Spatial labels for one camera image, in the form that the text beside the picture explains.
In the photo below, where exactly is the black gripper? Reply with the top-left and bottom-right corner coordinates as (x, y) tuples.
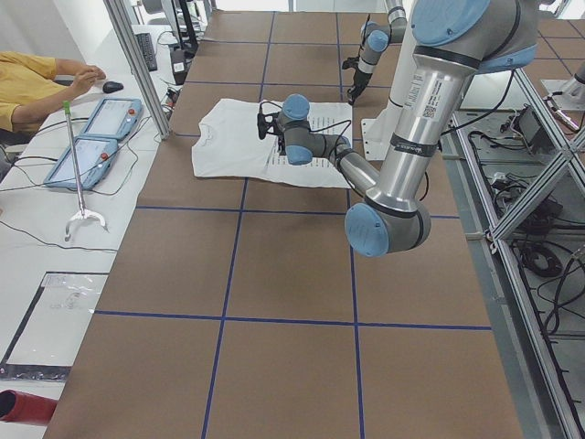
(277, 136), (286, 155)
(347, 70), (371, 105)

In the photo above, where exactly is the white long-sleeve printed shirt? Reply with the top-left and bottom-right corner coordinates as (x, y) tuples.
(192, 98), (349, 188)

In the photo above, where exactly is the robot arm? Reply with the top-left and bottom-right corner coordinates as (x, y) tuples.
(270, 1), (538, 257)
(342, 1), (407, 105)

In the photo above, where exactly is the black power adapter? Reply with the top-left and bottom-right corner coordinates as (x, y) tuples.
(170, 48), (188, 85)

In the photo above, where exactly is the upper blue teach pendant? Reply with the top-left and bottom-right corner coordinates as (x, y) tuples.
(80, 98), (143, 141)

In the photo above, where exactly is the blue teach pendant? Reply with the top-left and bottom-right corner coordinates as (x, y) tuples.
(44, 136), (118, 190)
(80, 98), (143, 141)

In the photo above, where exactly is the black keyboard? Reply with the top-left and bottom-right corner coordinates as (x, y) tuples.
(134, 33), (158, 71)

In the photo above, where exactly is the black computer mouse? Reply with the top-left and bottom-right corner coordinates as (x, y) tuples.
(102, 80), (124, 94)

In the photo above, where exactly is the lower blue teach pendant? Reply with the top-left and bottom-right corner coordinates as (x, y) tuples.
(44, 136), (118, 190)

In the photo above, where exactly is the person in yellow shirt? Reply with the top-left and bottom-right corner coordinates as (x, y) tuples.
(1, 51), (106, 134)

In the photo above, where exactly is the clear plastic document sleeve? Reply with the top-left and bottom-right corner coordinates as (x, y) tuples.
(1, 272), (108, 382)

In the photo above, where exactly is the red cylinder object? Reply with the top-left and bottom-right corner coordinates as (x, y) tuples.
(1, 390), (58, 426)

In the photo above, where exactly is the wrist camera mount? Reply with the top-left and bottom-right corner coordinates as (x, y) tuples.
(342, 57), (359, 70)
(257, 102), (282, 140)

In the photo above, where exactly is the aluminium frame post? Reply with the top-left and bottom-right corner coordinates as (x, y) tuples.
(103, 0), (170, 140)

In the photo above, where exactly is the aluminium side frame rail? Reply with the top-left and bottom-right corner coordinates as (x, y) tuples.
(442, 56), (584, 438)

